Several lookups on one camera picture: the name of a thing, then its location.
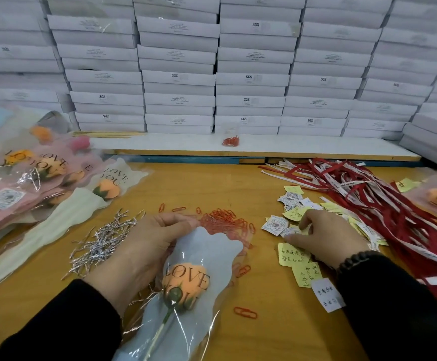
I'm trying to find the person's right forearm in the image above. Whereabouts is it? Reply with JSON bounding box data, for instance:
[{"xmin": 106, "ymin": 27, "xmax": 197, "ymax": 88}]
[{"xmin": 337, "ymin": 254, "xmax": 437, "ymax": 361}]

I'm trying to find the small bag of red clips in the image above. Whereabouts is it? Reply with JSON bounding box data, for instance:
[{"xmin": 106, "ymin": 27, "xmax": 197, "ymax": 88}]
[{"xmin": 222, "ymin": 130, "xmax": 241, "ymax": 147}]

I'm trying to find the slanted stack of white boxes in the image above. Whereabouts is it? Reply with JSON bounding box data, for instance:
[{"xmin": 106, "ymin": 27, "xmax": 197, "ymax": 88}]
[{"xmin": 399, "ymin": 109, "xmax": 437, "ymax": 173}]

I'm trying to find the pile of red ribbons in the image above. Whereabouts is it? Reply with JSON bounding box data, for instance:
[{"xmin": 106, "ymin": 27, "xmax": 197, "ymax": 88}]
[{"xmin": 260, "ymin": 159, "xmax": 437, "ymax": 316}]

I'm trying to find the pile of yellow white tags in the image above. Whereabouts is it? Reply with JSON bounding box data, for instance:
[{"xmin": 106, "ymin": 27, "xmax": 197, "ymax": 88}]
[{"xmin": 262, "ymin": 176, "xmax": 422, "ymax": 313}]

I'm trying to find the pile of flowers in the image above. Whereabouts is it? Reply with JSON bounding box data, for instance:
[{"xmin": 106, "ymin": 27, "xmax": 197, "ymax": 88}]
[{"xmin": 0, "ymin": 101, "xmax": 103, "ymax": 241}]

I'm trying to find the person's right hand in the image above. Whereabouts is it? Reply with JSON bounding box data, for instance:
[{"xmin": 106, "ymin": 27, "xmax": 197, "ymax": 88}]
[{"xmin": 282, "ymin": 209, "xmax": 373, "ymax": 269}]

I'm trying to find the blue orange rose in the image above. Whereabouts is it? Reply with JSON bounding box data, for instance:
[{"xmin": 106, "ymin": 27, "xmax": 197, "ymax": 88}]
[{"xmin": 113, "ymin": 225, "xmax": 246, "ymax": 361}]

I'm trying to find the black bead bracelet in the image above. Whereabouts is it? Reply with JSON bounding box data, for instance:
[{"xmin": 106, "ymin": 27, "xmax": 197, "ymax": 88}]
[{"xmin": 335, "ymin": 250, "xmax": 385, "ymax": 279}]

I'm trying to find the person's left hand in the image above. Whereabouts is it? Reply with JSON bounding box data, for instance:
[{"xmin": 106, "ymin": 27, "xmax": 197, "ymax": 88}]
[{"xmin": 83, "ymin": 213, "xmax": 200, "ymax": 316}]

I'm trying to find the wall of stacked white boxes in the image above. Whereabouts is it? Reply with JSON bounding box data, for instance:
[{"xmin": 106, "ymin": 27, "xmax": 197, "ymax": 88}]
[{"xmin": 0, "ymin": 0, "xmax": 437, "ymax": 143}]

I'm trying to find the pile of orange paper clips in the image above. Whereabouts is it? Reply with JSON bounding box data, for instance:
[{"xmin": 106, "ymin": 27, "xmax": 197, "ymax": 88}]
[{"xmin": 157, "ymin": 203, "xmax": 259, "ymax": 320}]

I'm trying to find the long white board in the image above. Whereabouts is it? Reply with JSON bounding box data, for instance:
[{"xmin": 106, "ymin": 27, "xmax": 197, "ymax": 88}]
[{"xmin": 91, "ymin": 133, "xmax": 422, "ymax": 162}]

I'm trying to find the pile of silver twist ties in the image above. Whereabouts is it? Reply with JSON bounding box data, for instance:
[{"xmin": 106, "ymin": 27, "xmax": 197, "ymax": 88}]
[{"xmin": 62, "ymin": 209, "xmax": 146, "ymax": 279}]

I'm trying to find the cream orange rose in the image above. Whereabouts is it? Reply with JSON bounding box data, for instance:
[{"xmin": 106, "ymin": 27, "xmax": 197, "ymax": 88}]
[{"xmin": 0, "ymin": 157, "xmax": 150, "ymax": 298}]

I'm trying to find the person's left forearm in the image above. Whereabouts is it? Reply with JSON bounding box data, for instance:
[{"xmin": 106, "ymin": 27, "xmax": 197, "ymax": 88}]
[{"xmin": 0, "ymin": 278, "xmax": 122, "ymax": 361}]

